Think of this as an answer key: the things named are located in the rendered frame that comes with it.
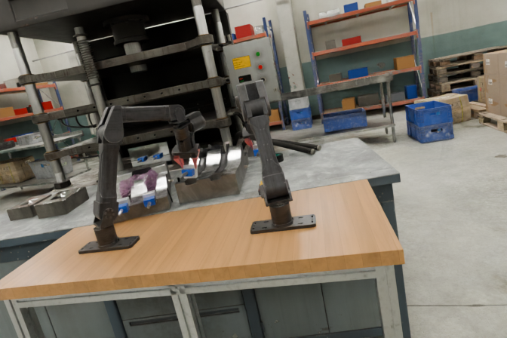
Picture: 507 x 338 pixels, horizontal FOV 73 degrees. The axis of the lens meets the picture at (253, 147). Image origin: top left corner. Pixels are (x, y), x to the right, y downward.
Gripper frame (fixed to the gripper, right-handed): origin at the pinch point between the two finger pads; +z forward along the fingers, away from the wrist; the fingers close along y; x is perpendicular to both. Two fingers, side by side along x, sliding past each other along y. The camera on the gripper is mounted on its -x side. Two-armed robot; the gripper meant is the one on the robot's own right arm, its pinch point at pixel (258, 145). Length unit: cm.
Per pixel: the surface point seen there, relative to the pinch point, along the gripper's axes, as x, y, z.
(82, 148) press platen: -63, 122, 23
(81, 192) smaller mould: -8, 96, 14
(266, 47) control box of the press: -86, -11, -8
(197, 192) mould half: 17.9, 27.8, 3.9
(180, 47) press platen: -88, 41, -19
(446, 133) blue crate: -218, -206, 211
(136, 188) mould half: 9, 57, 3
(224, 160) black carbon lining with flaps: -6.7, 18.5, 9.8
